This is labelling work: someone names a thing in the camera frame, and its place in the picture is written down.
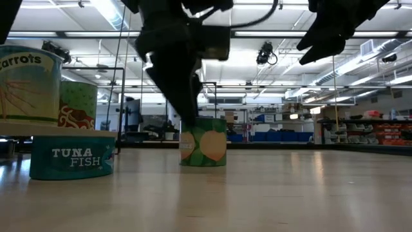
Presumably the row of blue storage bins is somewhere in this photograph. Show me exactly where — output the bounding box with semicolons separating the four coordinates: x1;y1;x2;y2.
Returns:
252;131;315;143

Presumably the metal background shelving rack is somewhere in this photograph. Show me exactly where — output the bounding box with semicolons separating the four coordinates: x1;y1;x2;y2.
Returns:
247;102;315;144

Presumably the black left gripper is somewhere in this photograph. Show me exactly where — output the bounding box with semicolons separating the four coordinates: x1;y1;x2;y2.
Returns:
135;9;204;128

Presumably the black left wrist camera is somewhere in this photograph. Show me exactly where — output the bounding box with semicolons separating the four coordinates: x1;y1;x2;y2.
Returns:
198;24;231;62

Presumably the teal tuna fish can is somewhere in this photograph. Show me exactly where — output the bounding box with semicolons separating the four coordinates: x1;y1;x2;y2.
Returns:
29;135;116;180

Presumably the dark computer monitor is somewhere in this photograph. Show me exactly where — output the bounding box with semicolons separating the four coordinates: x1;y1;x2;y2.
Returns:
124;96;145;133

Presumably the dark background shelving unit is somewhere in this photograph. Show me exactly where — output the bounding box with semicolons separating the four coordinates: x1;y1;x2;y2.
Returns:
317;109;412;146

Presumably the green can with round fruit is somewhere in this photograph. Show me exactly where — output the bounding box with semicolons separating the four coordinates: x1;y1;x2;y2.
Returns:
179;117;228;168

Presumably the black hanging camera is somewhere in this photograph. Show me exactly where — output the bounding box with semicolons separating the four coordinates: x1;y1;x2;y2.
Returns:
41;40;72;64
256;41;278;66

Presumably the thin black hanging cable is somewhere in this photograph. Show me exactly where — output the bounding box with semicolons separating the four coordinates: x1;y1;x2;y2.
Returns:
105;5;127;131

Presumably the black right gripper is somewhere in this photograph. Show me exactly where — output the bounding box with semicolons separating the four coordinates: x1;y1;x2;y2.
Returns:
295;0;391;65

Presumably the teal yellow carrots can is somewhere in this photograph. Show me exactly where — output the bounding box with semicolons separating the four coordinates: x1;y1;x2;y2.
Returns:
0;44;64;125

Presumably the thin vertical background pole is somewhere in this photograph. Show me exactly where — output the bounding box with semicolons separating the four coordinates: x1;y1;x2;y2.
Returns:
331;55;339;143

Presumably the stack of red storage bins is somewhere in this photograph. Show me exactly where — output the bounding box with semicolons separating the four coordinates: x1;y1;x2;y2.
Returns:
375;123;412;146

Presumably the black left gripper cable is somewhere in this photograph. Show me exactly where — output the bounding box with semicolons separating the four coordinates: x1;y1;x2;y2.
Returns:
205;0;279;30

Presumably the black background rig frame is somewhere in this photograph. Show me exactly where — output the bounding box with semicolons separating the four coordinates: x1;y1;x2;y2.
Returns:
201;81;218;110

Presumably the green red spaghetti can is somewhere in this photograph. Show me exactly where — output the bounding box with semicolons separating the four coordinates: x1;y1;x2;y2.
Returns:
57;80;98;131

